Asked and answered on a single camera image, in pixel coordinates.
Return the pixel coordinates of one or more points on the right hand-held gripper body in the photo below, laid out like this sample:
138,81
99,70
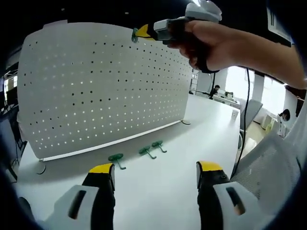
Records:
204,12

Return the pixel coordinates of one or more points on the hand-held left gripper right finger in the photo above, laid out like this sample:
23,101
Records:
208,191

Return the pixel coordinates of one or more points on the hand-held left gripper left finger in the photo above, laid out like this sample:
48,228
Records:
100,191

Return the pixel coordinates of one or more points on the green hook assembly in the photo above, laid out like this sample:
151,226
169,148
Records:
116,158
158,144
146,151
135,35

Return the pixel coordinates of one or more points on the white perforated mounting plate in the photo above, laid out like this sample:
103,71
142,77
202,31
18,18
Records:
96,95

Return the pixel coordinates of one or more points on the person's right hand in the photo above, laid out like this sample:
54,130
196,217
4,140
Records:
216,43

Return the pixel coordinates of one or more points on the white chest-worn device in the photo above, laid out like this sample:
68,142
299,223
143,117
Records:
275,21

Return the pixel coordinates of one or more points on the white paper cup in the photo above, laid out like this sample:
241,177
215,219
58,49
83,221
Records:
234,114

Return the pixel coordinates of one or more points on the white background desk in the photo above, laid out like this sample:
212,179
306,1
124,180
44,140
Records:
226,100

